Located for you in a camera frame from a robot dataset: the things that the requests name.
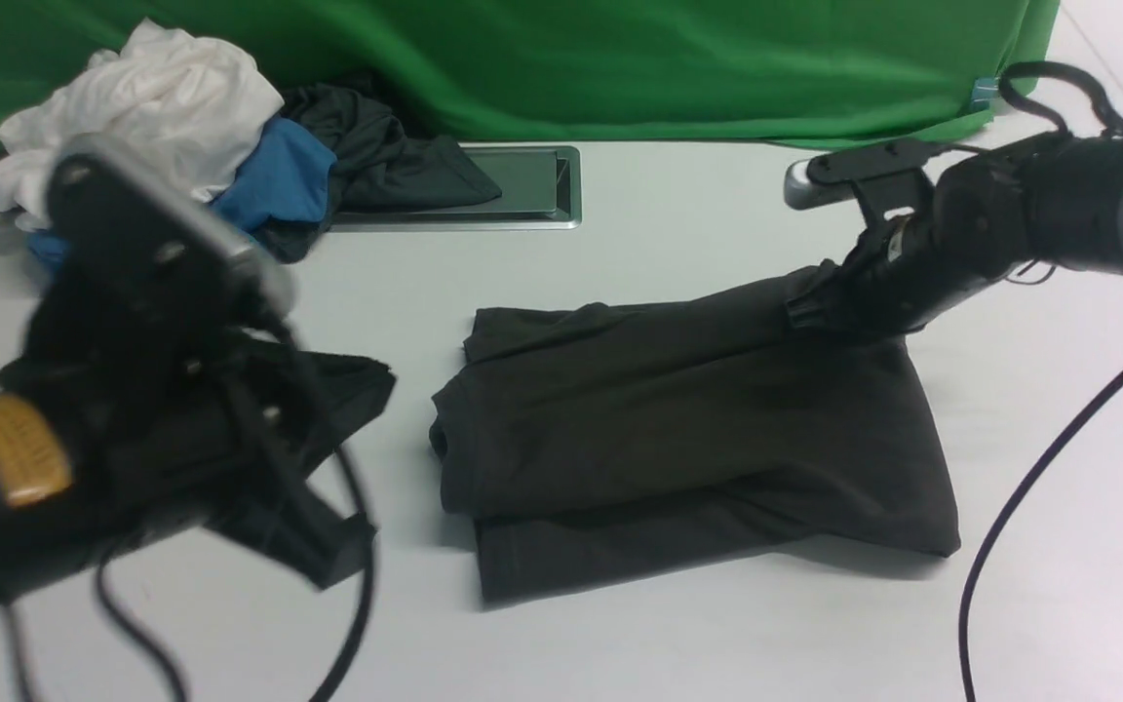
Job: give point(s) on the green backdrop cloth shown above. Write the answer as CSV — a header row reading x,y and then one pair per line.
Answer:
x,y
811,74

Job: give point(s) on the dark gray flat tray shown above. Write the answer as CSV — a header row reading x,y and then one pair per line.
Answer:
x,y
541,190

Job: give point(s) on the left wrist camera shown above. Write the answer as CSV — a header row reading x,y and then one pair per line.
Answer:
x,y
115,210

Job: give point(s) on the blue crumpled shirt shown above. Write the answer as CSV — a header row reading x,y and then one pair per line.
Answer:
x,y
280,196

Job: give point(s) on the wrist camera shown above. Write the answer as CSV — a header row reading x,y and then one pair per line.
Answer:
x,y
885,179
115,210

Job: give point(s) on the dark teal crumpled shirt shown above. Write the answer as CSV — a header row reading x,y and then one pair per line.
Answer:
x,y
379,167

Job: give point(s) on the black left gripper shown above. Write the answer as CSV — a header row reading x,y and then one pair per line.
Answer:
x,y
118,430

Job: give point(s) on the blue binder clip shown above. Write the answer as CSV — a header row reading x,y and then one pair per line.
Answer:
x,y
984,93

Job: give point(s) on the white crumpled shirt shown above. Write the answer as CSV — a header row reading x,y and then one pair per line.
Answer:
x,y
193,107

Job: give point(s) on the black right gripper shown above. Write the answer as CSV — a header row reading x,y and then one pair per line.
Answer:
x,y
904,273

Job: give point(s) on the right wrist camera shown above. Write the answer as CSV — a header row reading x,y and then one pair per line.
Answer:
x,y
885,179

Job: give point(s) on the gray long sleeve shirt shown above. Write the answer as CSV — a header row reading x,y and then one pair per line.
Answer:
x,y
607,443

